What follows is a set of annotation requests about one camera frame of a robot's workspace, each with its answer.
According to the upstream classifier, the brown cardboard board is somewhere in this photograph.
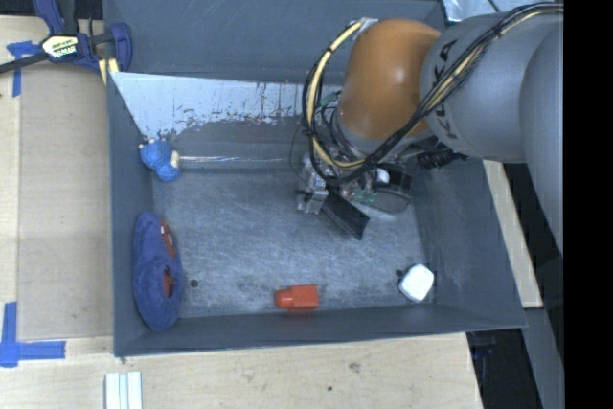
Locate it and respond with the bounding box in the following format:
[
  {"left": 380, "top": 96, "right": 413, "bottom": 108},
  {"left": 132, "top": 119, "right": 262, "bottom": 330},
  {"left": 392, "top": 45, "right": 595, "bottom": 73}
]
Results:
[{"left": 16, "top": 60, "right": 117, "bottom": 342}]

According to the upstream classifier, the red plastic block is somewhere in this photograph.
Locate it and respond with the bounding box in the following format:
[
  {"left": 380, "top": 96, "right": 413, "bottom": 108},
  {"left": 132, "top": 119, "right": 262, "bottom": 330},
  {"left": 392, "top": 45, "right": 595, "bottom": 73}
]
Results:
[{"left": 273, "top": 284, "right": 321, "bottom": 314}]

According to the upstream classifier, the clear plastic tube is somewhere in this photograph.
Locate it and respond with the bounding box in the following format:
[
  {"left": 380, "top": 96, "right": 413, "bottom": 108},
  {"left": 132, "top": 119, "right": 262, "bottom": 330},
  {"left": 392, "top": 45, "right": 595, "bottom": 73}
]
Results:
[{"left": 178, "top": 154, "right": 294, "bottom": 170}]

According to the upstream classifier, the blue plush cloth with red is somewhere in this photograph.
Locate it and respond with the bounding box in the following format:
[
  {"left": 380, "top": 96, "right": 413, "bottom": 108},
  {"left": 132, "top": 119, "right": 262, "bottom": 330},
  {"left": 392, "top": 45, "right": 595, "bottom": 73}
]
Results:
[{"left": 132, "top": 211, "right": 186, "bottom": 333}]

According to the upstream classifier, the white cube sponge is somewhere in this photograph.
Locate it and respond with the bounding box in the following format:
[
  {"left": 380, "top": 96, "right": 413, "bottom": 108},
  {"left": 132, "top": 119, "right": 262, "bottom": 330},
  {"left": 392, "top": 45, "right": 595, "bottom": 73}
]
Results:
[{"left": 397, "top": 263, "right": 436, "bottom": 304}]

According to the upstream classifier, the black cylinder on white bracket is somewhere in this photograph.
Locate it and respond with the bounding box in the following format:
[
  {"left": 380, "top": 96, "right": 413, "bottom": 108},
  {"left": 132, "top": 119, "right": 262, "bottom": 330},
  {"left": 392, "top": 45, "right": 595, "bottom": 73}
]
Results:
[{"left": 375, "top": 148, "right": 469, "bottom": 186}]

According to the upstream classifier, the dark green block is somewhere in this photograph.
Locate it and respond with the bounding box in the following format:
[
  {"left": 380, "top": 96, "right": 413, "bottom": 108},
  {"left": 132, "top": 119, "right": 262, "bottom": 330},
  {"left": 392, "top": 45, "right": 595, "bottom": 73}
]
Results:
[{"left": 321, "top": 189, "right": 372, "bottom": 241}]

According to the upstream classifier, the blue toy animal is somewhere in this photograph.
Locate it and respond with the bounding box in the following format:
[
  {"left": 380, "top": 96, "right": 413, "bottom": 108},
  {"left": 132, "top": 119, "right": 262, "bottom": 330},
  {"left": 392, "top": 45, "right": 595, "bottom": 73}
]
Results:
[{"left": 138, "top": 139, "right": 184, "bottom": 184}]

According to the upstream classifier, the grey metal bin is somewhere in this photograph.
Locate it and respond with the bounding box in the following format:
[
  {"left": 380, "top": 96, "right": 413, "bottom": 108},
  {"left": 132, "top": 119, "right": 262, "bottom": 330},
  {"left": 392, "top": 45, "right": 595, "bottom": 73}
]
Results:
[{"left": 101, "top": 0, "right": 529, "bottom": 358}]

